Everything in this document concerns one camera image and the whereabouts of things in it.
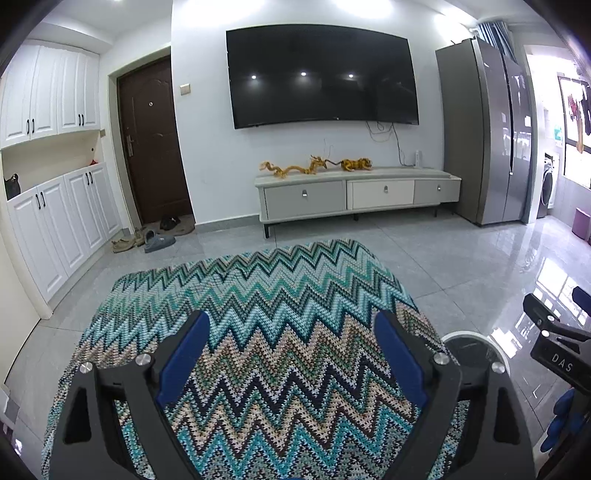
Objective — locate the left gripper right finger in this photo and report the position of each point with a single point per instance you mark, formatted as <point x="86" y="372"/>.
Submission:
<point x="494" y="439"/>

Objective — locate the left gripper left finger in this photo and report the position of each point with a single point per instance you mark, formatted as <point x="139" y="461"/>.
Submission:
<point x="89" y="441"/>

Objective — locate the white round trash bin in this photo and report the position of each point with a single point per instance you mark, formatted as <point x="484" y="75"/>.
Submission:
<point x="474" y="350"/>

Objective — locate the right blue white gloved hand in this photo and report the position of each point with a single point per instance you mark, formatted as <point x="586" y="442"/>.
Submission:
<point x="567" y="419"/>

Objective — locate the purple stool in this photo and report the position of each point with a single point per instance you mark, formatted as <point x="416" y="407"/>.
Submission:
<point x="581" y="224"/>

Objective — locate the washing machine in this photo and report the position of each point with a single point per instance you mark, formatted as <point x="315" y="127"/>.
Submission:
<point x="548" y="192"/>

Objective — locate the beige shoes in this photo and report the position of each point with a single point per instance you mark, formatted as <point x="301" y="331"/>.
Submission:
<point x="125" y="244"/>

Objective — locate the zigzag patterned rug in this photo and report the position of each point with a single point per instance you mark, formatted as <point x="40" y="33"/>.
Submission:
<point x="292" y="382"/>

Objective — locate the grey slipper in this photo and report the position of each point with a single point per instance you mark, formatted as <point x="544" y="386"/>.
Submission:
<point x="154" y="242"/>

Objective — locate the brown door mat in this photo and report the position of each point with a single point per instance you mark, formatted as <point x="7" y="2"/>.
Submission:
<point x="175" y="226"/>

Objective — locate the grey refrigerator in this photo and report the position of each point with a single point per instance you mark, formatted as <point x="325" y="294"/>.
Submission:
<point x="487" y="130"/>

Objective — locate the black bag on shelf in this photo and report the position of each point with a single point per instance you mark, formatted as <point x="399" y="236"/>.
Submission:
<point x="12" y="186"/>

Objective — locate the golden dragon ornament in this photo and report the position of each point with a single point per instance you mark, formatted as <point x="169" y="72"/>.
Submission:
<point x="317" y="163"/>

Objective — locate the white tv cabinet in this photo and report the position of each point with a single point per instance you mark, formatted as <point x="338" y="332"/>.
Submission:
<point x="339" y="193"/>

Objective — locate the dark brown entrance door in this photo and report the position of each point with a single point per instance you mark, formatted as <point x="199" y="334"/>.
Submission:
<point x="150" y="142"/>

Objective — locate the white shoe cabinet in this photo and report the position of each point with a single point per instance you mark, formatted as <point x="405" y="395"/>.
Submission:
<point x="50" y="138"/>

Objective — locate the wall mounted black television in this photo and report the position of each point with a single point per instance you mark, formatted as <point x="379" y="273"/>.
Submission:
<point x="290" y="73"/>

